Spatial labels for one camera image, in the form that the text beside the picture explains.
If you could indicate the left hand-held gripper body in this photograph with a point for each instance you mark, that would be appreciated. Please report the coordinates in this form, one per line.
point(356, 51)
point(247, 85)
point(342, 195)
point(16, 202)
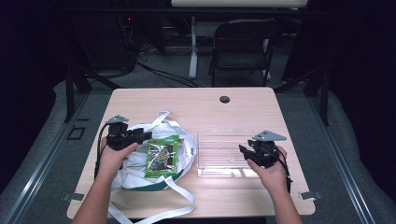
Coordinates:
point(118, 138)

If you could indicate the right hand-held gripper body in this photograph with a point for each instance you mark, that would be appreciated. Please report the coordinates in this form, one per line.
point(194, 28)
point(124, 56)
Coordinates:
point(264, 152)

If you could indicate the person's left hand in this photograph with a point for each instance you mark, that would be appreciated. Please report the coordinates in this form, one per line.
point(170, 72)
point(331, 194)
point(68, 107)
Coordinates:
point(112, 160)

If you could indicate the person's right hand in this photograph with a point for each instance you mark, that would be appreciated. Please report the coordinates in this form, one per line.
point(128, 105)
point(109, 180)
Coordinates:
point(274, 179)

